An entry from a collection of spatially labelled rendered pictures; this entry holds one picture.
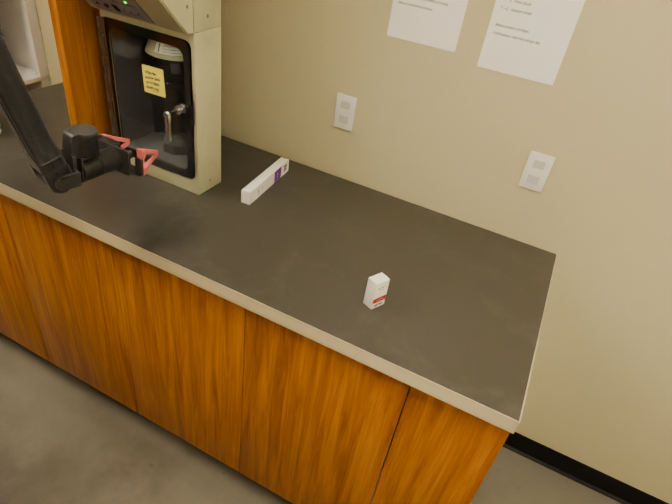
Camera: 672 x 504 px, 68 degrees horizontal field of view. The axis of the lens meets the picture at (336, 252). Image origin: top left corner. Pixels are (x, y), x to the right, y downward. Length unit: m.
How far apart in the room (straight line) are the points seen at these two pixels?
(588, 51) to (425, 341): 0.85
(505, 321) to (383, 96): 0.79
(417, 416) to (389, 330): 0.21
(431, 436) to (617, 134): 0.93
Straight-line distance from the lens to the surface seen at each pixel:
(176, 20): 1.37
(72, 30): 1.66
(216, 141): 1.60
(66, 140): 1.27
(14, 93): 1.16
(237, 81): 1.93
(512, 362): 1.24
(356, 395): 1.30
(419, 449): 1.35
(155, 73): 1.53
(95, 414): 2.24
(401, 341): 1.18
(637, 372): 1.96
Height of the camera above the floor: 1.76
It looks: 36 degrees down
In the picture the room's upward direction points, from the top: 9 degrees clockwise
